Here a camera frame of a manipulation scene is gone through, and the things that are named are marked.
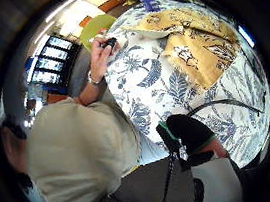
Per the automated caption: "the orange wooden furniture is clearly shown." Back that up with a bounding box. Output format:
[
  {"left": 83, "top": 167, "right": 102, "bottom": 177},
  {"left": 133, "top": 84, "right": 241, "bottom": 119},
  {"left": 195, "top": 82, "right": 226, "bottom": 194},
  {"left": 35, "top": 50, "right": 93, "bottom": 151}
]
[{"left": 74, "top": 0, "right": 143, "bottom": 29}]

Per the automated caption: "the black-framed window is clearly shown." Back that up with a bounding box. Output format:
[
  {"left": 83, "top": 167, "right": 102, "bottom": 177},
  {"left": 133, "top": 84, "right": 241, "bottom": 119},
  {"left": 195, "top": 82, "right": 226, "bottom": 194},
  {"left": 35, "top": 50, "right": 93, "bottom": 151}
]
[{"left": 19, "top": 31, "right": 88, "bottom": 101}]

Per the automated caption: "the the person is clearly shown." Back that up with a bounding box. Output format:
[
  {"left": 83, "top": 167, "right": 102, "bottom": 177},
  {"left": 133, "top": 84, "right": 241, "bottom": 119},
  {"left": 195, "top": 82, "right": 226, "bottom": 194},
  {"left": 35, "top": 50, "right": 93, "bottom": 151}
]
[{"left": 0, "top": 88, "right": 150, "bottom": 202}]

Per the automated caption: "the yellow patterned cloth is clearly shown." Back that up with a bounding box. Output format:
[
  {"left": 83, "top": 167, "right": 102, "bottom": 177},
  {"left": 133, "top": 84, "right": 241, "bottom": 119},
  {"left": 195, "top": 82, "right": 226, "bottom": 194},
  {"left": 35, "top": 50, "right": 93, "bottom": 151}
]
[{"left": 122, "top": 0, "right": 247, "bottom": 101}]

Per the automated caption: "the silver wristwatch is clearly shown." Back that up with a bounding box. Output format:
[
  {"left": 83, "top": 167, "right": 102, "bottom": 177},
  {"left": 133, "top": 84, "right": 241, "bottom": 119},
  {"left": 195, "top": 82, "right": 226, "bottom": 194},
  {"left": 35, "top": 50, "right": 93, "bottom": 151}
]
[{"left": 85, "top": 68, "right": 104, "bottom": 87}]

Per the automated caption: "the blue box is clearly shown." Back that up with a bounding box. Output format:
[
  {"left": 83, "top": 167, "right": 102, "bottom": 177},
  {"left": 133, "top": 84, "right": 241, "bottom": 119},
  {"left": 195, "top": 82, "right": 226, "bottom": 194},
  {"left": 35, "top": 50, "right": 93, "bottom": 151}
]
[{"left": 135, "top": 0, "right": 163, "bottom": 16}]

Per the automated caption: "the blue floral white tablecloth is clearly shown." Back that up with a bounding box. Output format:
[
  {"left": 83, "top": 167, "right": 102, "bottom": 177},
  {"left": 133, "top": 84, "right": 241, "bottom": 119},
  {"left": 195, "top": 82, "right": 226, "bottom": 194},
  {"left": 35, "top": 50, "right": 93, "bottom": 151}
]
[{"left": 94, "top": 0, "right": 270, "bottom": 186}]

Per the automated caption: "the ceiling light strip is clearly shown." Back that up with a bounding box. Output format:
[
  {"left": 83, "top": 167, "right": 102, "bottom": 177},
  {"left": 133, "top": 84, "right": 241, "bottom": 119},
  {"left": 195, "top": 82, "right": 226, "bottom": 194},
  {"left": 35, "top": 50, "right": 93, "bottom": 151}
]
[{"left": 41, "top": 0, "right": 87, "bottom": 25}]

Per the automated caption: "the small black device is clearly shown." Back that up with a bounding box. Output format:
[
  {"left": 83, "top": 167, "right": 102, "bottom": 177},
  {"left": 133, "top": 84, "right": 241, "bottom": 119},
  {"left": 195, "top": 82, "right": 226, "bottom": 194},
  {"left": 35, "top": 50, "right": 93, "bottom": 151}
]
[{"left": 99, "top": 36, "right": 119, "bottom": 51}]

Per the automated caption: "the green chair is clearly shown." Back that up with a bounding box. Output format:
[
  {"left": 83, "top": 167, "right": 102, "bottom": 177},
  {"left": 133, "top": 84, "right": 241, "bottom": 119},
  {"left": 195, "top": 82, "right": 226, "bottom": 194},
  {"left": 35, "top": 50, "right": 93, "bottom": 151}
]
[{"left": 76, "top": 12, "right": 121, "bottom": 53}]

